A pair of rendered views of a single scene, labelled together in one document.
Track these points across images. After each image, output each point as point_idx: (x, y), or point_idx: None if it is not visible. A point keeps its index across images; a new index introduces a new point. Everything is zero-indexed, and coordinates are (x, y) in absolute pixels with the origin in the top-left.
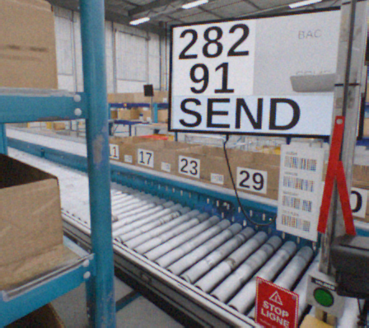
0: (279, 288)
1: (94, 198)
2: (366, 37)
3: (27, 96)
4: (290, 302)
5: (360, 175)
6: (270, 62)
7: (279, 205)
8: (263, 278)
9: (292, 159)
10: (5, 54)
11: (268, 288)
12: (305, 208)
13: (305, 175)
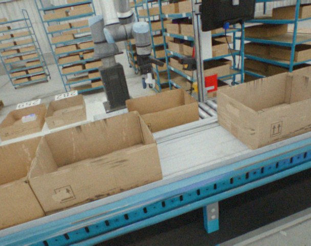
0: (210, 76)
1: None
2: None
3: (190, 13)
4: (207, 80)
5: None
6: None
7: (211, 49)
8: (214, 74)
9: (207, 33)
10: None
11: (213, 77)
12: (203, 49)
13: (203, 39)
